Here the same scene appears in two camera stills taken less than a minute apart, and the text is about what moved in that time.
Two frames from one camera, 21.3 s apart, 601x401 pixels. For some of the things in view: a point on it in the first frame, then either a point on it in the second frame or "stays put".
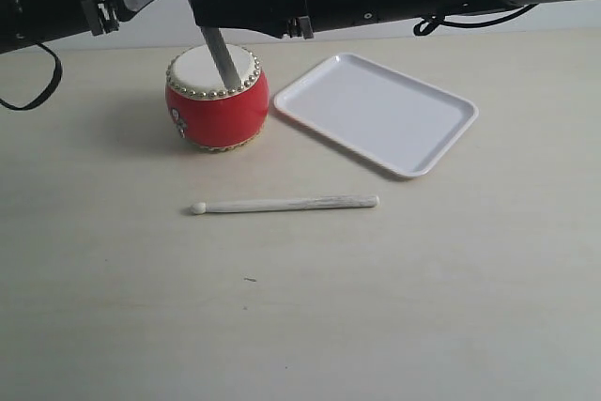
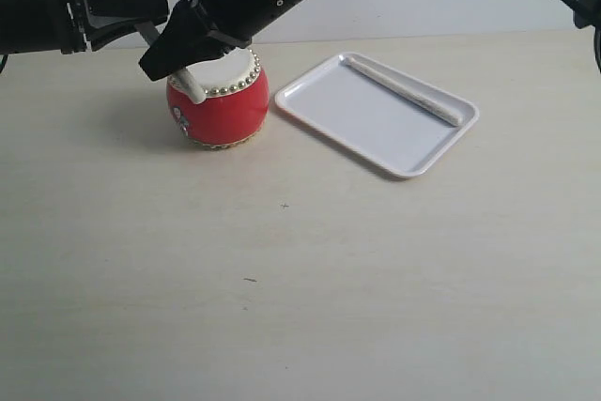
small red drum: [205, 114] stays put
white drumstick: [217, 48] → [146, 29]
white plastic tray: [402, 122] stays put
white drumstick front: [309, 203] → [401, 92]
